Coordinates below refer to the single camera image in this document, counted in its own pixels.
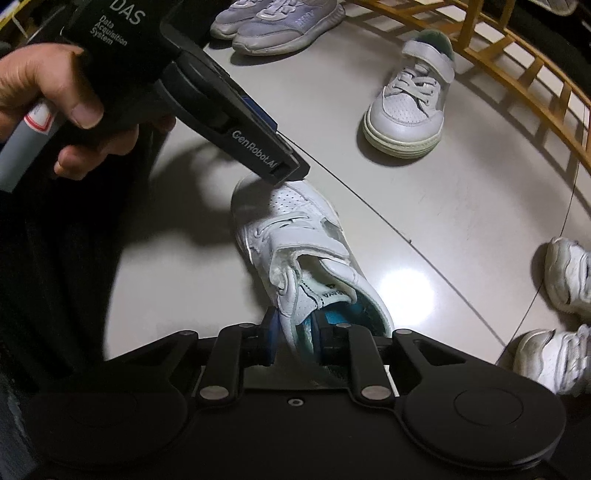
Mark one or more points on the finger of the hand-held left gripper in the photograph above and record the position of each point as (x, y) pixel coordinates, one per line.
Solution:
(261, 113)

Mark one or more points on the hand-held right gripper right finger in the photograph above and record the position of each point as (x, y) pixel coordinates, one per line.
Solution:
(358, 360)

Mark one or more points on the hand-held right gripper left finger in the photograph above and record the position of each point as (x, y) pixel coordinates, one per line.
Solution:
(272, 337)

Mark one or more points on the lavender dial sneaker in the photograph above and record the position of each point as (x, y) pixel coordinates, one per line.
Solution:
(231, 21)
(286, 32)

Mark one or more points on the white sneaker green lining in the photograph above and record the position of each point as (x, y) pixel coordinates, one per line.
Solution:
(295, 240)
(406, 110)

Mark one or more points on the wooden shoe rack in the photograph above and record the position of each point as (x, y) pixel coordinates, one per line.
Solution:
(480, 67)

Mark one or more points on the person's left hand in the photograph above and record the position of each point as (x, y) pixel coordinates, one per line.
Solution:
(41, 74)

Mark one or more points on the low wooden cabinet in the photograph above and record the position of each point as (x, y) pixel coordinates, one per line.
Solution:
(18, 18)

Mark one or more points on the person's left leg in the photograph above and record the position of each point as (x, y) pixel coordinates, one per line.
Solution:
(55, 286)

